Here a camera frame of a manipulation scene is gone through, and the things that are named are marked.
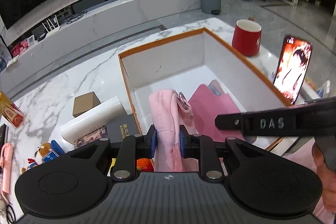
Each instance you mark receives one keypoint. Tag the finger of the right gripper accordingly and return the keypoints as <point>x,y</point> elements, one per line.
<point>230,122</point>

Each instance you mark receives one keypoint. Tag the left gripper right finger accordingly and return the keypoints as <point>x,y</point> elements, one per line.
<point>201,148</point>

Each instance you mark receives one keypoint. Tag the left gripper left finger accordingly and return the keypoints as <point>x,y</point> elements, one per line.
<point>127,153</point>

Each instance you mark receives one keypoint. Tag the orange strawberry plush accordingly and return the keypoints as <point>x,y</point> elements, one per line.
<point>144,165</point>

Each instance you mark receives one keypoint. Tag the black box gold lettering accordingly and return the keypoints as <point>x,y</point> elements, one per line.
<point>122,127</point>

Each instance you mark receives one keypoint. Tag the pink embossed wallet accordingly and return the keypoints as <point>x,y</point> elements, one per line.
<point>209,101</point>

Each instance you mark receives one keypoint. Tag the illustrated card box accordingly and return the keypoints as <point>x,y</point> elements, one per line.
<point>90,137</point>

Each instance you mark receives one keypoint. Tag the pink mini backpack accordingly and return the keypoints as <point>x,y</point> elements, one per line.
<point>170,110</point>

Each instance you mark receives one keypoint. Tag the long white box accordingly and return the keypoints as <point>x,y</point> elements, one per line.
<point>92,120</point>

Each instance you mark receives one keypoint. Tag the small brown cardboard box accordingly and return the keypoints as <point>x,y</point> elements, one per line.
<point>84,102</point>

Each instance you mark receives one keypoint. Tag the brown dog plush blue outfit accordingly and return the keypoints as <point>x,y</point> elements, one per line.
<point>44,153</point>

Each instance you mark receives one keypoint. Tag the person right hand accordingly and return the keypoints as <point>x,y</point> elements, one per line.
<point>327,177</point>

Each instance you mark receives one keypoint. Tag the smartphone with lit screen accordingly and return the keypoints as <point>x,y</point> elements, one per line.
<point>292,66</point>

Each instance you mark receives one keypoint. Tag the orange cardboard storage box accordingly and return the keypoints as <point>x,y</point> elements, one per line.
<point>185,61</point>

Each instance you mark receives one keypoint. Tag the red ceramic mug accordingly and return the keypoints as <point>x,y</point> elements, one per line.
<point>247,37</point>

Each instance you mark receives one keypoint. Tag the white marble tv console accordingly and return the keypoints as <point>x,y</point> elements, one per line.
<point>94,25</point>

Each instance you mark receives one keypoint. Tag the orange tea drink bottle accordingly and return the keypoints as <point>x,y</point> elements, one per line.
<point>10,111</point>

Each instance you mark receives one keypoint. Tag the black remote control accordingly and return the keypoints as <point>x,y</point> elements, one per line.
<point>3,135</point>

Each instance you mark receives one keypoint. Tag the white wifi router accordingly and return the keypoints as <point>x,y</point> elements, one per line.
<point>51,26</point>

